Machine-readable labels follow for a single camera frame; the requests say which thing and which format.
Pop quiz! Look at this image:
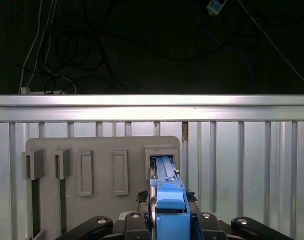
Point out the grey plastic parts rack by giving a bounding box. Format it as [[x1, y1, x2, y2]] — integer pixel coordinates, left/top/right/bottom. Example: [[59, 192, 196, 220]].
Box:
[[21, 135, 181, 240]]

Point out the blue floor cable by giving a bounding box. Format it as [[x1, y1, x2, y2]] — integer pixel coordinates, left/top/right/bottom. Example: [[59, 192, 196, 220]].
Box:
[[201, 14, 254, 94]]

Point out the hard disk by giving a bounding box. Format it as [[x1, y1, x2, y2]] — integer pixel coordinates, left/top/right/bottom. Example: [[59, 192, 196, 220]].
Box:
[[148, 155, 192, 240]]

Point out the white adapter box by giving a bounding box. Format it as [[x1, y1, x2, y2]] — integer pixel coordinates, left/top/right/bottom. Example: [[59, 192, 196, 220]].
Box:
[[206, 0, 228, 16]]

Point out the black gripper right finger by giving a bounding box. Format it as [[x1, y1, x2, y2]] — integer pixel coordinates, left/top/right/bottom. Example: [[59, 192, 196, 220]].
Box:
[[186, 189, 294, 240]]

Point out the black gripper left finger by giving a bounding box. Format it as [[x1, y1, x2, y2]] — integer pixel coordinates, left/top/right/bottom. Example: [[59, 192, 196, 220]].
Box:
[[63, 190, 153, 240]]

